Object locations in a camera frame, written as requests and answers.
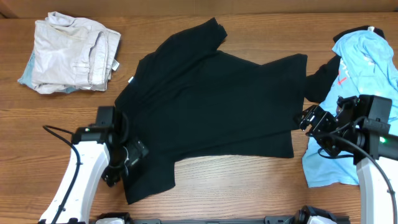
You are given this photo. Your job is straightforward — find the black t-shirt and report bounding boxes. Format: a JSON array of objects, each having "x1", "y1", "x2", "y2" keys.
[{"x1": 115, "y1": 19, "x2": 307, "y2": 203}]

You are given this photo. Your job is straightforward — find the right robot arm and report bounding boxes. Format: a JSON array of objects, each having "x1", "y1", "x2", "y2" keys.
[{"x1": 296, "y1": 95, "x2": 397, "y2": 223}]

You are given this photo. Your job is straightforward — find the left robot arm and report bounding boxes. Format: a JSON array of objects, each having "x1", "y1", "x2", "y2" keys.
[{"x1": 39, "y1": 106, "x2": 149, "y2": 223}]

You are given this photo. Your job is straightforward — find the light blue t-shirt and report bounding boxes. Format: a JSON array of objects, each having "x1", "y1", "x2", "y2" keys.
[{"x1": 302, "y1": 26, "x2": 397, "y2": 188}]

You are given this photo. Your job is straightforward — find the beige folded trousers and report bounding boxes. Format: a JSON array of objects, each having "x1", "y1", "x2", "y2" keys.
[{"x1": 31, "y1": 11, "x2": 121, "y2": 94}]

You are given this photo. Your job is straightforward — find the light blue folded garment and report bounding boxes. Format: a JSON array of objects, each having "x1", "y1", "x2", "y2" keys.
[{"x1": 18, "y1": 52, "x2": 76, "y2": 93}]

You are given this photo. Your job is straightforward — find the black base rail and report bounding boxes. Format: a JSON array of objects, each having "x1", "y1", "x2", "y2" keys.
[{"x1": 90, "y1": 213, "x2": 352, "y2": 224}]

